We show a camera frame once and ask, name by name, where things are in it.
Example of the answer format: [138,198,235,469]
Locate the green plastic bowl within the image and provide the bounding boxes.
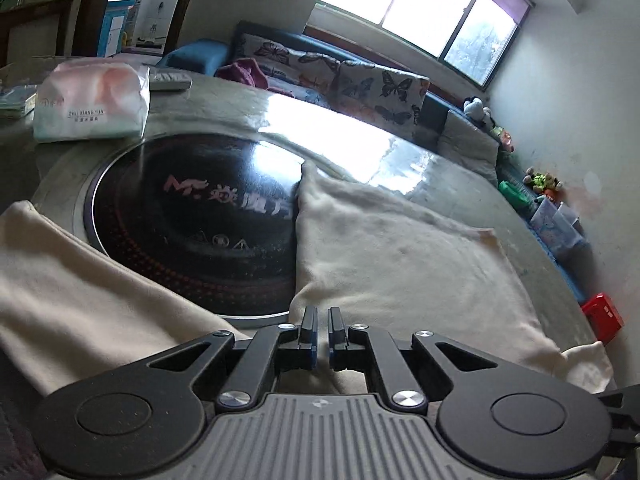
[498,180,534,207]

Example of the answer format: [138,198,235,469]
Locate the panda plush toy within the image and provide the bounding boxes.
[462,96,494,129]

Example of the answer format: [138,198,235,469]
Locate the colourful plush toy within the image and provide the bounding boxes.
[490,125,516,154]

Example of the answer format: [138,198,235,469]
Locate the wooden door frame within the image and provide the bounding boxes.
[77,0,207,57]

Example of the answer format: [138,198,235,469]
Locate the wooden cabinet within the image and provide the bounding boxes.
[0,0,76,69]

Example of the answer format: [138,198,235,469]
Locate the blue bolster pillow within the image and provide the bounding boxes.
[162,40,232,79]

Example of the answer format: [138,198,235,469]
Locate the clear plastic storage box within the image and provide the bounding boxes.
[530,200,586,252]

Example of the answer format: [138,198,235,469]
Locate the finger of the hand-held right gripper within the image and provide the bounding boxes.
[597,385,640,444]

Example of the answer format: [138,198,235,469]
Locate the red plastic stool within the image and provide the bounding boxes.
[580,292,625,345]

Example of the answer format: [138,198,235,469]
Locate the green plush toy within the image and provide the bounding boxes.
[522,170,564,197]

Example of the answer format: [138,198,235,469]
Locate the long butterfly print pillow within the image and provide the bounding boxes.
[234,32,342,82]

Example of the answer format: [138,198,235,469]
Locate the cream fleece pants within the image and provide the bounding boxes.
[0,160,615,397]

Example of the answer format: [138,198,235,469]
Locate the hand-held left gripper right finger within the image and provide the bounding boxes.
[327,306,501,414]

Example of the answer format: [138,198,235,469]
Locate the grey remote control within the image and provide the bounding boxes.
[147,71,194,92]

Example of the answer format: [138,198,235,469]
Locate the pink cloth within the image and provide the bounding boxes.
[216,57,271,90]

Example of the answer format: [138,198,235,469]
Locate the black round induction cooker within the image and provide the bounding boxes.
[82,132,308,324]

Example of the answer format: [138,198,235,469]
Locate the blue sofa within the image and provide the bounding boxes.
[155,20,592,306]

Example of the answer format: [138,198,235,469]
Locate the square butterfly print pillow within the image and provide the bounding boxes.
[331,60,431,144]

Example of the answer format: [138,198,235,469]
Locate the window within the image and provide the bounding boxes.
[305,0,534,88]

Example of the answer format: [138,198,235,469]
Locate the small butterfly print pillow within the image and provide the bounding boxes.
[265,75,337,111]

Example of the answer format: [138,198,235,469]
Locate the white tissue pack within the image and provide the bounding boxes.
[32,62,151,144]

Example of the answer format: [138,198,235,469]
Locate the grey pillow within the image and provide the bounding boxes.
[439,109,501,187]

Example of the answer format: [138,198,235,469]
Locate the grey quilted table cover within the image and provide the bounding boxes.
[0,55,617,397]

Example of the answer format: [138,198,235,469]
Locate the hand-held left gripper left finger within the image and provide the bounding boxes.
[142,306,319,411]

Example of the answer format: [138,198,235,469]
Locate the blue and white box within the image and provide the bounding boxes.
[97,0,139,59]

